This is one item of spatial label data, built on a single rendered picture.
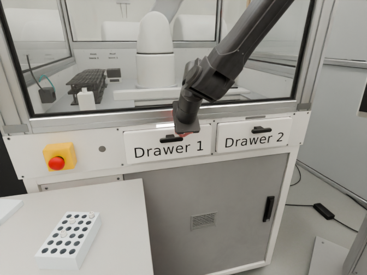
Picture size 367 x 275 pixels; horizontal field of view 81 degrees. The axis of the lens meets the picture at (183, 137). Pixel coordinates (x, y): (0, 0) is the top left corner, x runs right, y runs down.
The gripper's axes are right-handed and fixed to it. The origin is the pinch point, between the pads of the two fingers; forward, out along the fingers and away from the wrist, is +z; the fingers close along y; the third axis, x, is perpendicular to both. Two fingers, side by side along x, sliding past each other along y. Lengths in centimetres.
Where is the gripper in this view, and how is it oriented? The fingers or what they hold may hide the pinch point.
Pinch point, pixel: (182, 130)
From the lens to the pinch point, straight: 68.2
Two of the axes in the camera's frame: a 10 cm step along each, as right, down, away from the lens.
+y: -1.5, -9.0, 4.2
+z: -1.4, 4.4, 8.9
